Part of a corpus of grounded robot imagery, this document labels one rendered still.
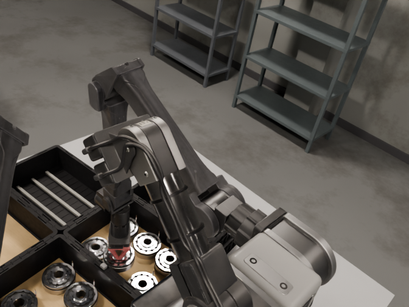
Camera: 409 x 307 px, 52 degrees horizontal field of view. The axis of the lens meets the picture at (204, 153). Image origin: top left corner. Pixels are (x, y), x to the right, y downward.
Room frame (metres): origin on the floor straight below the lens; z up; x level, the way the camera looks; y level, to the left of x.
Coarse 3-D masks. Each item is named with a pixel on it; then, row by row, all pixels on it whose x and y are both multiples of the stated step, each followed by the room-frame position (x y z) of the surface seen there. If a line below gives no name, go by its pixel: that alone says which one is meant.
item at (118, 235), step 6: (114, 228) 0.86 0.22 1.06; (120, 228) 0.86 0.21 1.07; (126, 228) 0.88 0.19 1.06; (114, 234) 0.86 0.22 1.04; (120, 234) 0.86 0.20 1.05; (126, 234) 0.88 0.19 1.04; (108, 240) 0.85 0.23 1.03; (114, 240) 0.85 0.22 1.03; (120, 240) 0.86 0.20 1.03; (126, 240) 0.86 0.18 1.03; (108, 246) 0.83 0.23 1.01; (126, 246) 0.85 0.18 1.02
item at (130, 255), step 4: (132, 248) 0.92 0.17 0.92; (104, 252) 0.88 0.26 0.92; (108, 252) 0.88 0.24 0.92; (128, 252) 0.90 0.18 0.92; (132, 252) 0.90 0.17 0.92; (104, 256) 0.86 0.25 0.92; (108, 256) 0.87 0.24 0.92; (128, 256) 0.88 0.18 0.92; (132, 256) 0.88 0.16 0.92; (108, 260) 0.85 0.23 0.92; (112, 260) 0.85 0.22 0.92; (116, 260) 0.86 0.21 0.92; (120, 260) 0.86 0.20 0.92; (124, 260) 0.86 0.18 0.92; (128, 260) 0.87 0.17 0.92; (132, 260) 0.87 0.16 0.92; (112, 264) 0.84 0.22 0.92; (116, 264) 0.84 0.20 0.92; (120, 264) 0.84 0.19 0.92; (124, 264) 0.85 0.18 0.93
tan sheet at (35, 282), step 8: (40, 272) 0.82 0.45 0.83; (32, 280) 0.79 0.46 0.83; (40, 280) 0.79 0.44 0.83; (80, 280) 0.82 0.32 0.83; (16, 288) 0.75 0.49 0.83; (24, 288) 0.75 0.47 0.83; (32, 288) 0.76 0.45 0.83; (40, 288) 0.76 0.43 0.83; (40, 296) 0.74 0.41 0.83; (48, 296) 0.74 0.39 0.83; (56, 296) 0.75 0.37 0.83; (0, 304) 0.69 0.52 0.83; (40, 304) 0.71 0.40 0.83; (48, 304) 0.72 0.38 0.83; (56, 304) 0.72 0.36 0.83; (104, 304) 0.76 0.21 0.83; (112, 304) 0.76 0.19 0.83
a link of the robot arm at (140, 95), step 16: (128, 64) 0.82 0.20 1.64; (96, 80) 0.83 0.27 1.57; (112, 80) 0.79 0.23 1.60; (128, 80) 0.78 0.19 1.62; (144, 80) 0.81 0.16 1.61; (112, 96) 0.83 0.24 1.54; (128, 96) 0.78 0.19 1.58; (144, 96) 0.77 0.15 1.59; (144, 112) 0.75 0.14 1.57; (160, 112) 0.76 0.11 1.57; (176, 128) 0.74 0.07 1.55; (192, 160) 0.70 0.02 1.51; (192, 176) 0.67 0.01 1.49; (208, 176) 0.68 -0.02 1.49; (192, 192) 0.65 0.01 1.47; (240, 192) 0.68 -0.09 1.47; (208, 208) 0.61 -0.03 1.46; (208, 224) 0.59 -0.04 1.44
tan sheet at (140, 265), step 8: (96, 232) 1.04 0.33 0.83; (104, 232) 1.04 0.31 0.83; (168, 248) 1.03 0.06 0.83; (136, 256) 0.96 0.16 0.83; (136, 264) 0.93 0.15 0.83; (144, 264) 0.94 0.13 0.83; (152, 264) 0.94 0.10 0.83; (128, 272) 0.89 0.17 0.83; (136, 272) 0.90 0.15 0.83; (152, 272) 0.91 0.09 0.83; (160, 280) 0.89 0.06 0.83
